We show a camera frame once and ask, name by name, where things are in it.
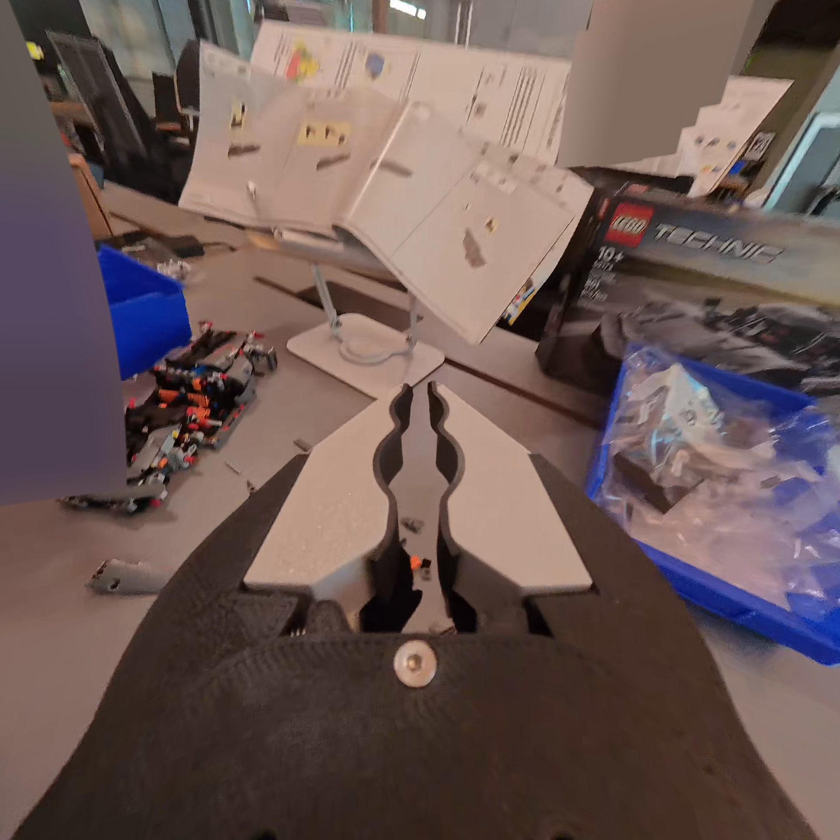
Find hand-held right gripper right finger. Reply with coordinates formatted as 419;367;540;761
428;381;595;634

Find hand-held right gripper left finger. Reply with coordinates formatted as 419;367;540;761
243;384;414;634

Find partly built lego model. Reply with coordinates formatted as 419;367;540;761
59;320;280;514

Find short grey lego panel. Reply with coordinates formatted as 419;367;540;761
85;558;173;597

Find dark lego set box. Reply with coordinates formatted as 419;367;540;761
535;167;840;401

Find white book stand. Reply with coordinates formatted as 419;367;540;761
272;226;447;400

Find crumpled clear plastic bags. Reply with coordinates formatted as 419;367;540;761
607;344;840;611

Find blue plastic bin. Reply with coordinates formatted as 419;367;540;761
586;341;840;667
97;244;193;383

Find black flat object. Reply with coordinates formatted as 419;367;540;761
118;230;211;260

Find open instruction booklet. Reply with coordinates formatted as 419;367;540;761
178;41;595;347

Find brown cardboard box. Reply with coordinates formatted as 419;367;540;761
69;154;114;240

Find printed instruction sheet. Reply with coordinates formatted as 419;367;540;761
676;75;795;198
249;18;573;168

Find dark furniture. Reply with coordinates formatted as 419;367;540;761
46;29;158;198

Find black office chair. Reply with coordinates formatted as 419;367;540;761
152;38;201;142

